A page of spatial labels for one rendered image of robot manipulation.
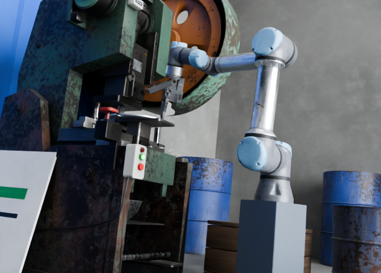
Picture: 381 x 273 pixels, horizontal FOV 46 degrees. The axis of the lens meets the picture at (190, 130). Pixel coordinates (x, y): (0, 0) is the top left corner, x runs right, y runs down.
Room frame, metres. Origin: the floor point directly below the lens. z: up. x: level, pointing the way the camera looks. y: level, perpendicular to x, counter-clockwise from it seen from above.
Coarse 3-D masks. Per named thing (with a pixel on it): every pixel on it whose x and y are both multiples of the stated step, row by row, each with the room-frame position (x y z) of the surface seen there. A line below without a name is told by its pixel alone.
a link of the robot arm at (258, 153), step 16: (272, 32) 1.54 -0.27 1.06; (256, 48) 1.57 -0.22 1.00; (272, 48) 1.54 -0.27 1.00; (288, 48) 1.59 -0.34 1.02; (256, 64) 1.61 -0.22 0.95; (272, 64) 1.57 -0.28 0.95; (256, 80) 1.61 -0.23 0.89; (272, 80) 1.58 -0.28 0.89; (256, 96) 1.60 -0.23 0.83; (272, 96) 1.58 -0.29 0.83; (256, 112) 1.59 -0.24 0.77; (272, 112) 1.59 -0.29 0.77; (256, 128) 1.59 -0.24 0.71; (272, 128) 1.60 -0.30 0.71; (240, 144) 1.60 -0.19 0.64; (256, 144) 1.55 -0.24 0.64; (272, 144) 1.59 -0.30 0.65; (240, 160) 1.60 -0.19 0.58; (256, 160) 1.56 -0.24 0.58; (272, 160) 1.60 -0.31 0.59
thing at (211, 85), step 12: (216, 0) 2.43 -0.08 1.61; (228, 12) 2.24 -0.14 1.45; (228, 24) 2.22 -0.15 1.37; (228, 36) 2.22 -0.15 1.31; (228, 48) 2.25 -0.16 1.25; (228, 72) 2.35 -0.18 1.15; (204, 84) 2.27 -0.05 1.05; (216, 84) 2.34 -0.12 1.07; (192, 96) 2.31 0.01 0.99; (204, 96) 2.37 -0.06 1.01; (144, 108) 2.44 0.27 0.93; (156, 108) 2.39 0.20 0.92; (180, 108) 2.41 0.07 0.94; (192, 108) 2.45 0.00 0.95
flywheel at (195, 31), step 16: (176, 0) 2.45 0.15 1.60; (192, 0) 2.40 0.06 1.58; (208, 0) 2.30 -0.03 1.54; (176, 16) 2.47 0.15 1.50; (192, 16) 2.39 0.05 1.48; (208, 16) 2.34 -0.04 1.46; (224, 16) 2.32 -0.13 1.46; (176, 32) 2.43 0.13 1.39; (192, 32) 2.39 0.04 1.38; (208, 32) 2.33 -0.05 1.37; (224, 32) 2.28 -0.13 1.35; (208, 48) 2.29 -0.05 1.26; (160, 80) 2.48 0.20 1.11; (192, 80) 2.33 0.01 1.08; (144, 96) 2.49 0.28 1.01; (160, 96) 2.43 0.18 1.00
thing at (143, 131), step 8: (120, 120) 2.05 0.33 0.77; (128, 120) 2.03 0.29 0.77; (136, 120) 2.00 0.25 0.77; (144, 120) 1.98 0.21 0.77; (152, 120) 1.96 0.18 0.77; (160, 120) 1.95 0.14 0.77; (128, 128) 2.05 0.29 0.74; (136, 128) 2.03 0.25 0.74; (144, 128) 2.05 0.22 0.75; (136, 136) 2.02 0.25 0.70; (144, 136) 2.06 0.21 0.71; (144, 144) 2.06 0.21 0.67
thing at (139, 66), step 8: (136, 48) 2.09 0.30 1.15; (136, 56) 2.10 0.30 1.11; (144, 56) 2.15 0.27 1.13; (136, 64) 2.10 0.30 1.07; (144, 64) 2.16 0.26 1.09; (136, 72) 2.11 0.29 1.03; (144, 72) 2.16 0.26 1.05; (112, 80) 2.09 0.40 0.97; (120, 80) 2.06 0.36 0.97; (128, 80) 2.06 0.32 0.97; (136, 80) 2.12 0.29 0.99; (104, 88) 2.11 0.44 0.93; (112, 88) 2.08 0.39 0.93; (120, 88) 2.06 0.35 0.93; (128, 88) 2.07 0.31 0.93; (136, 88) 2.05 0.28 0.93; (144, 88) 2.13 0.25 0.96; (128, 96) 2.07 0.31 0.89; (136, 96) 2.08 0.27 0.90
